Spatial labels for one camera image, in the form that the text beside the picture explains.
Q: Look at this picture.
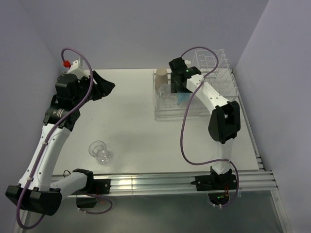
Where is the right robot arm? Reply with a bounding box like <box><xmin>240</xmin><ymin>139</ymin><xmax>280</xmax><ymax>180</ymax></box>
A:
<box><xmin>169</xmin><ymin>57</ymin><xmax>241</xmax><ymax>189</ymax></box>

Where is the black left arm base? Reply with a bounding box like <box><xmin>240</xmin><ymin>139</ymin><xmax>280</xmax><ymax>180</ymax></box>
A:
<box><xmin>63</xmin><ymin>168</ymin><xmax>113</xmax><ymax>215</ymax></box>

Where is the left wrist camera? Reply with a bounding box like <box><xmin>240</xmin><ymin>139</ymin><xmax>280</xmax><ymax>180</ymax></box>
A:
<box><xmin>63</xmin><ymin>59</ymin><xmax>89</xmax><ymax>80</ymax></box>

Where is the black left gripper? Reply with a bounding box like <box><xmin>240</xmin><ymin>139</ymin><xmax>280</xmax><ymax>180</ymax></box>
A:
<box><xmin>72</xmin><ymin>70</ymin><xmax>115</xmax><ymax>108</ymax></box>

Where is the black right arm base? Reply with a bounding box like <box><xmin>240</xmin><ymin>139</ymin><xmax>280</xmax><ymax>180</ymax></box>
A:
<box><xmin>191</xmin><ymin>168</ymin><xmax>240</xmax><ymax>209</ymax></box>

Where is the beige plastic tumbler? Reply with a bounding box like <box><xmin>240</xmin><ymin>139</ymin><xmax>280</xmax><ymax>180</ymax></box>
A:
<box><xmin>155</xmin><ymin>68</ymin><xmax>168</xmax><ymax>91</ymax></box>

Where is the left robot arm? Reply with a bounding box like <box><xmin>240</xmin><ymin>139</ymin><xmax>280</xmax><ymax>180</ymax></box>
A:
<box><xmin>5</xmin><ymin>71</ymin><xmax>115</xmax><ymax>216</ymax></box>

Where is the clear glass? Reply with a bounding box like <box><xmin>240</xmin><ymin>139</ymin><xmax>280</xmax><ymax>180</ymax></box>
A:
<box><xmin>157</xmin><ymin>83</ymin><xmax>171</xmax><ymax>99</ymax></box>
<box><xmin>88</xmin><ymin>141</ymin><xmax>109</xmax><ymax>165</ymax></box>

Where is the aluminium mounting rail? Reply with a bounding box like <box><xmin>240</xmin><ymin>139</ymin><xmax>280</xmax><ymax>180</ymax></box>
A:
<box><xmin>94</xmin><ymin>170</ymin><xmax>278</xmax><ymax>196</ymax></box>

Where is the light blue mug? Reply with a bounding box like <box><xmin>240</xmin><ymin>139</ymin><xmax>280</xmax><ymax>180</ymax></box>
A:
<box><xmin>176</xmin><ymin>92</ymin><xmax>192</xmax><ymax>106</ymax></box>

